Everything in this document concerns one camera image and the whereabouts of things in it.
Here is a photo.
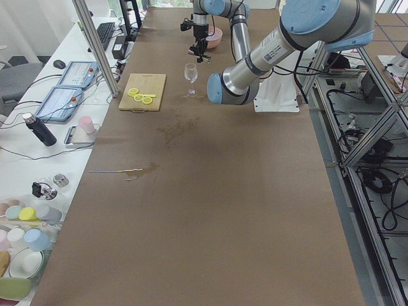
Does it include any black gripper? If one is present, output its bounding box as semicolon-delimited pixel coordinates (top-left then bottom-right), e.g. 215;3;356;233
193;24;208;41

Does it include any steel jigger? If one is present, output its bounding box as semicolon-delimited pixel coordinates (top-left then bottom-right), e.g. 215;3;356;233
188;45;211;63

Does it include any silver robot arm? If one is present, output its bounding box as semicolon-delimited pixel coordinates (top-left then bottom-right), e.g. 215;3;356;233
189;1;251;63
207;1;376;105

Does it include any pink bowl of ice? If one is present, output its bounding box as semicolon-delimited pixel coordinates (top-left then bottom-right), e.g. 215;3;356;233
206;26;223;49

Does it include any clear wine glass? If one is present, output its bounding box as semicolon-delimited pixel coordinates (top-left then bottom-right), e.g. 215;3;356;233
184;63;198;97

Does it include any bamboo cutting board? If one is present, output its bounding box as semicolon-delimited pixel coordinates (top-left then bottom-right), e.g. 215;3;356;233
119;73;166;112

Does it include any lemon slice near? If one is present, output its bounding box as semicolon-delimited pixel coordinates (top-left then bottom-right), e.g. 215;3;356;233
142;97;153;105

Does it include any lemon slice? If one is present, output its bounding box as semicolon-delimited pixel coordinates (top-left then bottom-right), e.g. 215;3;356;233
133;94;145;102
142;97;153;105
127;88;139;97

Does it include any lemon slice middle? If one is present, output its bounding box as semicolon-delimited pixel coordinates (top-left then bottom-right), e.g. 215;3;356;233
133;94;145;102

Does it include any lemon slice far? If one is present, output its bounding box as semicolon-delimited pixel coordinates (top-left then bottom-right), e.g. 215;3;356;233
127;88;139;97

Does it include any black keyboard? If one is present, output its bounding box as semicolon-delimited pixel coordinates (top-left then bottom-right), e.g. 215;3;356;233
96;22;115;50

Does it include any teach pendant far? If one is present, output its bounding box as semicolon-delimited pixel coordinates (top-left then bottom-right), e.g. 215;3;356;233
58;61;99;89

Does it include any teach pendant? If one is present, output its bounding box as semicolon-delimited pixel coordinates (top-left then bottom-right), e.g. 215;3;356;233
58;61;99;89
34;86;83;123

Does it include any pink plastic cup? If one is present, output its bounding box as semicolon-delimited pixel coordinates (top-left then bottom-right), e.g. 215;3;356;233
78;116;96;134

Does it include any black computer mouse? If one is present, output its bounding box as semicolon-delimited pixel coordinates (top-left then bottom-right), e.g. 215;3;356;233
53;60;66;69

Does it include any teach pendant near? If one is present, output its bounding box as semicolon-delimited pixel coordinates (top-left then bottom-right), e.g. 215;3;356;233
34;86;83;123

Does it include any white kitchen scale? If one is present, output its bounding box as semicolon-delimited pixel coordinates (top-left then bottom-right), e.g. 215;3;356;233
63;124;101;149

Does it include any grey office chair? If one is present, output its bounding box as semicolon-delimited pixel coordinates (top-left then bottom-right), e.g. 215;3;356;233
1;62;43;115

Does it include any black water bottle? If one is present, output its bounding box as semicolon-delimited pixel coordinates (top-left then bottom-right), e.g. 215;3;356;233
22;112;57;147

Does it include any glass oil dispenser bottle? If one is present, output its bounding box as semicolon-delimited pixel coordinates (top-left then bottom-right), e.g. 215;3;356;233
32;182;58;200

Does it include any cup rack with cups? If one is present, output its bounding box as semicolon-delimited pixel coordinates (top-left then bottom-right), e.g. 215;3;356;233
1;199;64;252

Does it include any white bowl green rim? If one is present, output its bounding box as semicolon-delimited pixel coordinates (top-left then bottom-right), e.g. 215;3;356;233
9;248;44;279

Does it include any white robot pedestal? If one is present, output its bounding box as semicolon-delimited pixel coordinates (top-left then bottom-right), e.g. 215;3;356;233
254;75;300;113

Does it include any aluminium frame post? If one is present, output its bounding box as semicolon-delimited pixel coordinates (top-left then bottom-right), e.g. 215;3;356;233
72;0;119;98

